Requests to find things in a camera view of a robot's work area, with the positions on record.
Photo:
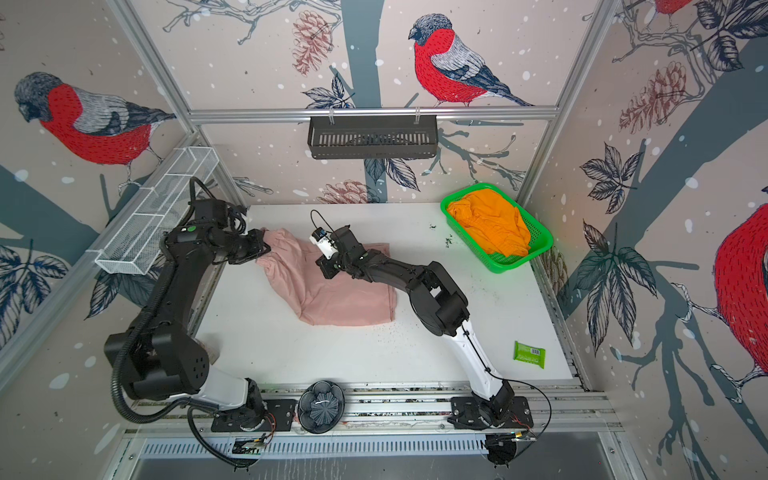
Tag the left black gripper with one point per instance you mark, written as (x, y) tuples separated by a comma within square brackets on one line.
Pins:
[(259, 246)]

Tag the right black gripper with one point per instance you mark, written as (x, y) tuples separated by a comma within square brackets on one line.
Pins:
[(328, 264)]

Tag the pink shorts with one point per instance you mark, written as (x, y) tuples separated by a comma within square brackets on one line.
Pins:
[(291, 270)]

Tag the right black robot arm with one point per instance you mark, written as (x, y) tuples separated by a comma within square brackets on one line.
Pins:
[(441, 306)]

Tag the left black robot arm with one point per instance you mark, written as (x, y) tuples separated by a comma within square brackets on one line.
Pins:
[(157, 365)]

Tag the orange shorts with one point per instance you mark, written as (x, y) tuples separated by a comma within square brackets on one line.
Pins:
[(492, 222)]

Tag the black round fan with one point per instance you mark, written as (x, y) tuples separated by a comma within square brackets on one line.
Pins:
[(321, 407)]

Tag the green plastic basket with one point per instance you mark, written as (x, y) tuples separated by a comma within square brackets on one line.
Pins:
[(541, 239)]

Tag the green snack packet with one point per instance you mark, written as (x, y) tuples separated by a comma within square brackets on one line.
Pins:
[(530, 354)]

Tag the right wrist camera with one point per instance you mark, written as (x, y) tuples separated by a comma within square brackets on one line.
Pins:
[(322, 240)]

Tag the white mesh wall shelf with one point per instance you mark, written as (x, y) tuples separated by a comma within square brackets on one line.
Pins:
[(162, 205)]

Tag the horizontal aluminium frame bar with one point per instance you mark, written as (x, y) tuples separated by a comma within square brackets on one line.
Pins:
[(240, 116)]

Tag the black hanging wire basket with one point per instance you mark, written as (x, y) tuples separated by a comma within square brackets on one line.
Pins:
[(373, 137)]

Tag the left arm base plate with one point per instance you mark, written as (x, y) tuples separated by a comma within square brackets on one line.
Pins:
[(270, 415)]

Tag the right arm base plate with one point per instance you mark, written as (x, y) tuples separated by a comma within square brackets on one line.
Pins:
[(473, 413)]

